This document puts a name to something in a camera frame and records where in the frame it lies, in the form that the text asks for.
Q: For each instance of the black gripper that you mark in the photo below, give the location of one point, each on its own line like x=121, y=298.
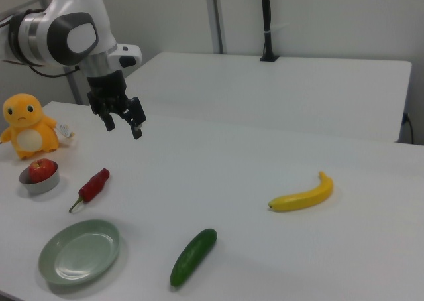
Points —
x=107, y=87

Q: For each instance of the red apple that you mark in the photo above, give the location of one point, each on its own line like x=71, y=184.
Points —
x=41, y=170

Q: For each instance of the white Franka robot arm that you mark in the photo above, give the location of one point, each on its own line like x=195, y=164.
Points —
x=83, y=2

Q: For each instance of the green cucumber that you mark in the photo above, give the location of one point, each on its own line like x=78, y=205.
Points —
x=193, y=258

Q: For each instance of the red chili pepper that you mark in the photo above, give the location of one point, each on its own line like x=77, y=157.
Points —
x=94, y=186

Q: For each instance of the yellow banana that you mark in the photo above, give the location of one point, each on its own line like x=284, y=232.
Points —
x=304, y=198

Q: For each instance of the orange plush toy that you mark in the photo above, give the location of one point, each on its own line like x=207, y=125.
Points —
x=30, y=128

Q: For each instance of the white adjacent table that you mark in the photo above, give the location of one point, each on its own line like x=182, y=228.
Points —
x=265, y=92

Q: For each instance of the paper plush hang tag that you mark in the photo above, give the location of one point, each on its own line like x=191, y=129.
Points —
x=65, y=130

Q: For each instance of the small grey metal bowl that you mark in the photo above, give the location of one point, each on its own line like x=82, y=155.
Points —
x=43, y=186

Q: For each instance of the black pole with white band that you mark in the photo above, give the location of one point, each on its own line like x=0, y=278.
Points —
x=267, y=22

